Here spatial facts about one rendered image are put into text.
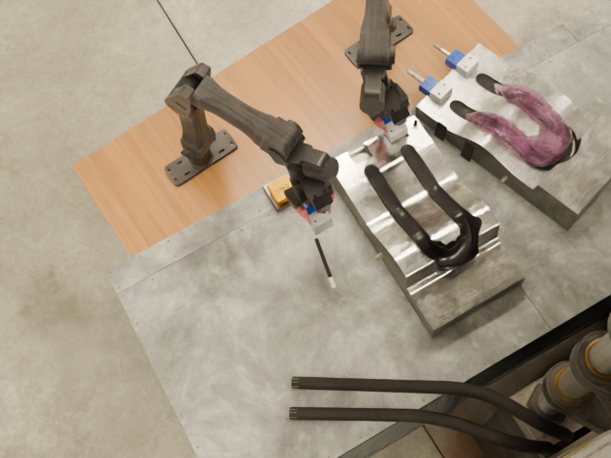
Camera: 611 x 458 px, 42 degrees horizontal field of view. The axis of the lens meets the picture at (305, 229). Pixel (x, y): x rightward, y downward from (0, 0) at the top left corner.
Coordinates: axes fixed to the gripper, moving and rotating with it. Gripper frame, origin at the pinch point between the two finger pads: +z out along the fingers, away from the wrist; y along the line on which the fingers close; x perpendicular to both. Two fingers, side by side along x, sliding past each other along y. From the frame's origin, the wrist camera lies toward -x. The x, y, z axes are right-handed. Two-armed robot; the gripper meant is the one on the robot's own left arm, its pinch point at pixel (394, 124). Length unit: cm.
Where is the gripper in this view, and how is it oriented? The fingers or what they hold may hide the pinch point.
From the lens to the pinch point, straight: 203.5
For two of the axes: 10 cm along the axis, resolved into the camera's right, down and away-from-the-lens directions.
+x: -3.8, -6.5, 6.6
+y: 8.6, -5.1, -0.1
